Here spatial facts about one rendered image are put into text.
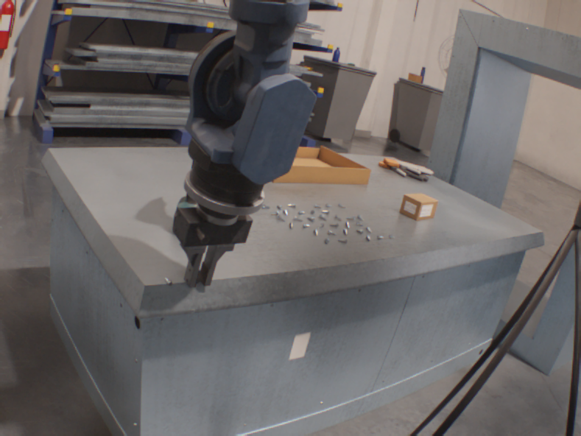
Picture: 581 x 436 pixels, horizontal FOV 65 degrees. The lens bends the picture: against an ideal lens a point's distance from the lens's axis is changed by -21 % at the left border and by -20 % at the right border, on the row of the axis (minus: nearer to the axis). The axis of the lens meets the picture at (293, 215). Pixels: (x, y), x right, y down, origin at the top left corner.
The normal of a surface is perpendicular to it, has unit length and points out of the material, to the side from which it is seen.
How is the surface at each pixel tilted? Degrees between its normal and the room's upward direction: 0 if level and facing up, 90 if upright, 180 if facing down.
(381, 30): 90
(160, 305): 67
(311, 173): 90
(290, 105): 101
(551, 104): 90
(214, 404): 90
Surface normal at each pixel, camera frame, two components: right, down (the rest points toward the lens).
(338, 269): 0.63, -0.01
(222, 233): 0.55, 0.54
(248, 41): -0.84, 0.21
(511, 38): -0.81, 0.01
